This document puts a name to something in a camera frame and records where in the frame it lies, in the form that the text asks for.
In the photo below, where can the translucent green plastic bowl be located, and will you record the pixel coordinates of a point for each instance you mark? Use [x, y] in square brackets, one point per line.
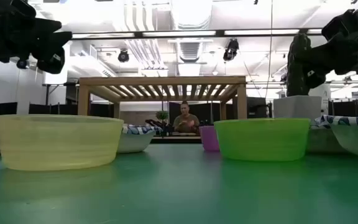
[263, 140]

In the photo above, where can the wooden slatted shelf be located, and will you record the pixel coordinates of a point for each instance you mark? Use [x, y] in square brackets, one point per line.
[163, 81]

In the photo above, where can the small purple plastic bowl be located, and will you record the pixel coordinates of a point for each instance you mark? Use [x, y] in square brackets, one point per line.
[209, 138]

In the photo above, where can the black ceiling camera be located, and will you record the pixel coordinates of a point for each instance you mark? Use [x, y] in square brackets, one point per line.
[231, 49]
[123, 56]
[22, 64]

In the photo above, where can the person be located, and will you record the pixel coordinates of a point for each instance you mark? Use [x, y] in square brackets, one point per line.
[186, 121]

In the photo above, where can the white square plant pot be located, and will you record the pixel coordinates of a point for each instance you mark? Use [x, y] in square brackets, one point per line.
[297, 107]

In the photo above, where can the black partition panel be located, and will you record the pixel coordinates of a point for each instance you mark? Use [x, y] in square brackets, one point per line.
[6, 109]
[353, 109]
[53, 109]

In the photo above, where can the translucent yellow plastic bowl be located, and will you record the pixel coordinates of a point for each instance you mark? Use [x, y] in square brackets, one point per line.
[57, 143]

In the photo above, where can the tall green cactus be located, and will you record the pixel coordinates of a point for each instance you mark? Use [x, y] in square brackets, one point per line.
[295, 84]

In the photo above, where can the small green potted plant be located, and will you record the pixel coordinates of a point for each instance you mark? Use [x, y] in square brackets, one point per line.
[162, 115]

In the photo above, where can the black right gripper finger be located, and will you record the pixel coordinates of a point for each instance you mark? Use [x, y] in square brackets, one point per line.
[322, 57]
[315, 79]

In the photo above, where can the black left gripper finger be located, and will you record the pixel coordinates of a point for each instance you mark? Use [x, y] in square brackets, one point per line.
[53, 43]
[51, 63]

